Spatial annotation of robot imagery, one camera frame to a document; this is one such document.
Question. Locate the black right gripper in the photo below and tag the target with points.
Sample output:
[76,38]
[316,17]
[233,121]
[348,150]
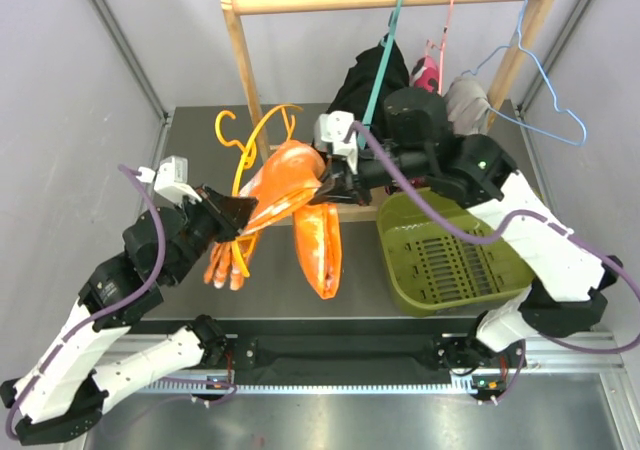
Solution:
[338,184]

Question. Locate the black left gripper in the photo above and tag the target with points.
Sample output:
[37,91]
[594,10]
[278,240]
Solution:
[231,212]

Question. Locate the orange white trousers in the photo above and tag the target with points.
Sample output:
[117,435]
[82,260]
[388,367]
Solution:
[284,187]

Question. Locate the teal plastic hanger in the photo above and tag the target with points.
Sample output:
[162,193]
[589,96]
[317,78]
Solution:
[387,43]

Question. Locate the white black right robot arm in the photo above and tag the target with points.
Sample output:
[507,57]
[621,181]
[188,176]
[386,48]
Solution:
[472,188]

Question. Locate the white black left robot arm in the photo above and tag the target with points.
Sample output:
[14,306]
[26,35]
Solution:
[69,391]

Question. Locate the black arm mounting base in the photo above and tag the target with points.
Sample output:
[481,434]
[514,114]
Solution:
[321,354]

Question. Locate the pink camouflage trousers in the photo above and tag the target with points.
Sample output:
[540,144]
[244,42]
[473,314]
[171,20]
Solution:
[426,74]

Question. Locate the grey trousers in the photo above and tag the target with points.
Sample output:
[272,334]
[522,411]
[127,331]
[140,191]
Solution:
[468,107]

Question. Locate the olive green plastic basket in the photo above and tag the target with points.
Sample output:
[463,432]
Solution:
[432,272]

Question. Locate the wooden clothes rack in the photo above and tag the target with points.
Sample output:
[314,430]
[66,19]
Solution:
[535,13]

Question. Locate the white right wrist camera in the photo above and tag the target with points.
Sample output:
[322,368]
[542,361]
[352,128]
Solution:
[333,136]

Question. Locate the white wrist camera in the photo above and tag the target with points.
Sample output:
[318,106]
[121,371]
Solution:
[170,180]
[333,136]

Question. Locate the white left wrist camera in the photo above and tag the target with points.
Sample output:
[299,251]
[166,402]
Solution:
[170,180]

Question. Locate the grey slotted cable duct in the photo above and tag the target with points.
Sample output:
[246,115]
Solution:
[214,383]

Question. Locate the pink wire hanger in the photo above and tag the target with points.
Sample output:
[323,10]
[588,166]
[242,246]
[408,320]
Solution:
[441,47]

